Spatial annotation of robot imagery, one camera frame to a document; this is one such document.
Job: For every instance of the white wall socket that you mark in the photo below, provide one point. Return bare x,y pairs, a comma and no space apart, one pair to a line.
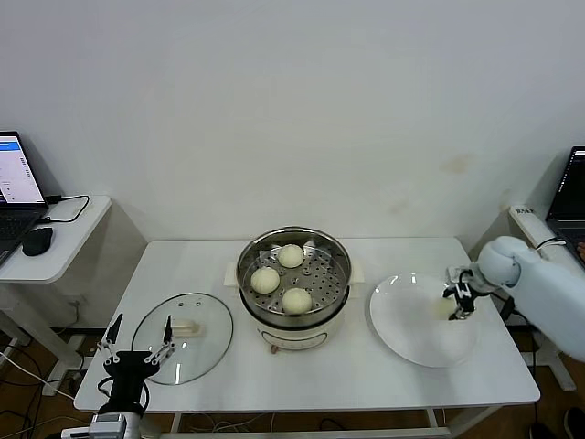
77,302

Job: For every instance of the laptop with white screen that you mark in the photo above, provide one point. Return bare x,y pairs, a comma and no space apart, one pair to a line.
18,219

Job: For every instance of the white desk with mouse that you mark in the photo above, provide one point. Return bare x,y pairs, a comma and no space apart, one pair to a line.
68,247

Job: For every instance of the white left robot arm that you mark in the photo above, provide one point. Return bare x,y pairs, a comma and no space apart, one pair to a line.
112,425

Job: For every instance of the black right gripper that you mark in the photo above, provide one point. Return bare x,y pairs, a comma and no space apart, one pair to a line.
464,281

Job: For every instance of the white electric cooker base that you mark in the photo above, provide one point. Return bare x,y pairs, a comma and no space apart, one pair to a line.
297,336

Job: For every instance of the laptop with dark screen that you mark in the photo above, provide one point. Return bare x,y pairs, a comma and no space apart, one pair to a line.
566,192

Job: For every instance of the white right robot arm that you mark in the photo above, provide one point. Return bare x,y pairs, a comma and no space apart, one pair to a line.
539,283

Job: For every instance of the black computer mouse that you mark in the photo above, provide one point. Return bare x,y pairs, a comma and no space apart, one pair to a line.
38,241

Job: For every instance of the white desk with label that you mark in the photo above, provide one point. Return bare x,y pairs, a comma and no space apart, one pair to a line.
530,224

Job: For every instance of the white steamed baozi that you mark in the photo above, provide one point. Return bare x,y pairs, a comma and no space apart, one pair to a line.
297,301
265,280
291,255
442,308

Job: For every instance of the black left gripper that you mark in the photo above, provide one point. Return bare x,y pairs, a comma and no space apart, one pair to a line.
127,370

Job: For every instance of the white table frame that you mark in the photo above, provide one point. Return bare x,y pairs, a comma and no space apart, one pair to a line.
311,433

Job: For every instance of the white round plate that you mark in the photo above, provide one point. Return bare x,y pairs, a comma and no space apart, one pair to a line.
411,329

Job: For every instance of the black shoe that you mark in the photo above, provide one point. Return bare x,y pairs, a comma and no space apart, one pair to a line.
541,431
575,420

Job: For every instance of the perforated steel steamer basket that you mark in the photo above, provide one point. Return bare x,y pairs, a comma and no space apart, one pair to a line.
326,285

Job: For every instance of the person hand at laptop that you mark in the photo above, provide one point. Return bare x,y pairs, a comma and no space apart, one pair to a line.
581,249

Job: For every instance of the round glass pot lid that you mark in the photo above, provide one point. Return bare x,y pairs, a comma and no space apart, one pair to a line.
201,320

